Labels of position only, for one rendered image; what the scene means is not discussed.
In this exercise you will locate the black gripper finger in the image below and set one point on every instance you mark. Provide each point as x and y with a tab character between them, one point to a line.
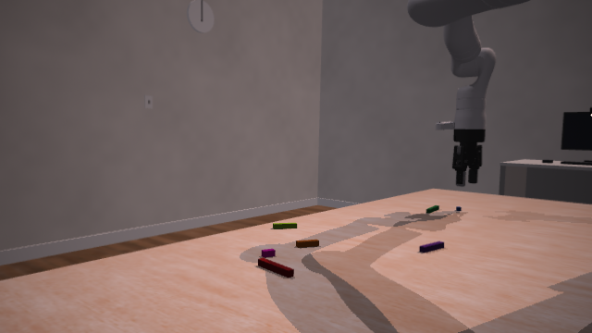
460	167
473	172

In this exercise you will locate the purple rod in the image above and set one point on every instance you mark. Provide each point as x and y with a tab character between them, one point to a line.
431	247

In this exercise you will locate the small magenta block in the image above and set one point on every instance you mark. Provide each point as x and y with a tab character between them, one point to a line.
268	253

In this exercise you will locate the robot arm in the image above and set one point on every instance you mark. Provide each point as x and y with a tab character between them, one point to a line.
464	46

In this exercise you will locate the orange rod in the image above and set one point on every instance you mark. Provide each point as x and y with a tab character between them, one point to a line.
307	243

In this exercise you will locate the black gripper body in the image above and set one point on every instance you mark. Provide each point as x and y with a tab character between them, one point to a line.
469	138

